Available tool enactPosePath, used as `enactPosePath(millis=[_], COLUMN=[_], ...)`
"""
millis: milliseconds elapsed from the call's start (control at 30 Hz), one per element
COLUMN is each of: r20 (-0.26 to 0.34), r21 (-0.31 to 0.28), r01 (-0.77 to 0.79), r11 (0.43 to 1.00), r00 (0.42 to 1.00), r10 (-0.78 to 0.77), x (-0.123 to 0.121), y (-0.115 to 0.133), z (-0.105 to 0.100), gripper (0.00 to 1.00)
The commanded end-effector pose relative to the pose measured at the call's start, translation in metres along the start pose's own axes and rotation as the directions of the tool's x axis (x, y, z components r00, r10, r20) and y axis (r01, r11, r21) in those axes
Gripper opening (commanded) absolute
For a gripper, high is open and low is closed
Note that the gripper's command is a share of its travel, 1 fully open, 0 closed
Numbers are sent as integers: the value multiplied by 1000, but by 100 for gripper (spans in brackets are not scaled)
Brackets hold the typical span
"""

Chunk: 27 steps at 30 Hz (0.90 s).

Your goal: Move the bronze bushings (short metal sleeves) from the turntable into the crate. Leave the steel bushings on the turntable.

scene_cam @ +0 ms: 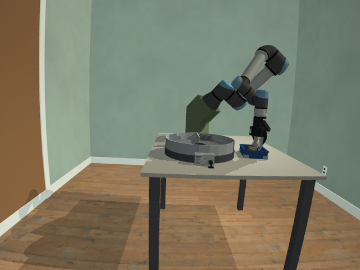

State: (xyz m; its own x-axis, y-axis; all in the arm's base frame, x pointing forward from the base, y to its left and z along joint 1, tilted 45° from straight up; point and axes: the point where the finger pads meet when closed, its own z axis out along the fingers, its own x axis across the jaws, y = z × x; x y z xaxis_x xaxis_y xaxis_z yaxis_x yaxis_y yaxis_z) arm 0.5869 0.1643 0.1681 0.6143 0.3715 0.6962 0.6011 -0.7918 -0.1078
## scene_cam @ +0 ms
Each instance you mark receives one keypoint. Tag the blue crate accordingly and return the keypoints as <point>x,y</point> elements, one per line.
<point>253,154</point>

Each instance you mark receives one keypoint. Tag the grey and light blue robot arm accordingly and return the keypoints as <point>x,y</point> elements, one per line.
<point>248,83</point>

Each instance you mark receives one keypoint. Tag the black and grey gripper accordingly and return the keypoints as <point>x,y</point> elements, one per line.
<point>258,130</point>

